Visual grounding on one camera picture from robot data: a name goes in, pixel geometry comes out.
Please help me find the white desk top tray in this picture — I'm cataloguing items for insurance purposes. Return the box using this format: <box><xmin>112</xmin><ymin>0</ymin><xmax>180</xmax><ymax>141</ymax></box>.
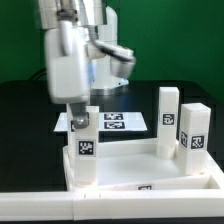
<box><xmin>63</xmin><ymin>139</ymin><xmax>224</xmax><ymax>191</ymax></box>

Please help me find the black cable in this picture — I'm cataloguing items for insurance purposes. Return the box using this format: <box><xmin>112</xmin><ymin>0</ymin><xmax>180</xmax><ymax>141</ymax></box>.
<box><xmin>29</xmin><ymin>68</ymin><xmax>48</xmax><ymax>82</ymax></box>

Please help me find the white L-shaped fence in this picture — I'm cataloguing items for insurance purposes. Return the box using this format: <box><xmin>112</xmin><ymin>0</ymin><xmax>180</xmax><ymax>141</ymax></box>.
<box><xmin>0</xmin><ymin>143</ymin><xmax>224</xmax><ymax>222</ymax></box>

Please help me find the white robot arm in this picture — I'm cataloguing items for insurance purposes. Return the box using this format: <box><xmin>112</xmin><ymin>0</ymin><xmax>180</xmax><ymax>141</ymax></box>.
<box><xmin>35</xmin><ymin>0</ymin><xmax>135</xmax><ymax>129</ymax></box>

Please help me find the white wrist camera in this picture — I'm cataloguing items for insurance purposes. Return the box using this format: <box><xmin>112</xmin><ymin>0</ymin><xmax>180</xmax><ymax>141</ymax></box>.
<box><xmin>93</xmin><ymin>40</ymin><xmax>136</xmax><ymax>79</ymax></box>

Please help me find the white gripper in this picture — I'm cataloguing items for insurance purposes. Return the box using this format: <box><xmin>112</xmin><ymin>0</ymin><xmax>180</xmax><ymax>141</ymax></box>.
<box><xmin>45</xmin><ymin>20</ymin><xmax>90</xmax><ymax>129</ymax></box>

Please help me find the white marker sheet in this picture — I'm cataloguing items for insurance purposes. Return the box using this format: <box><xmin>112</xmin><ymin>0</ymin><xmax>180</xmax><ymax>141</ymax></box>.
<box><xmin>53</xmin><ymin>112</ymin><xmax>148</xmax><ymax>132</ymax></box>

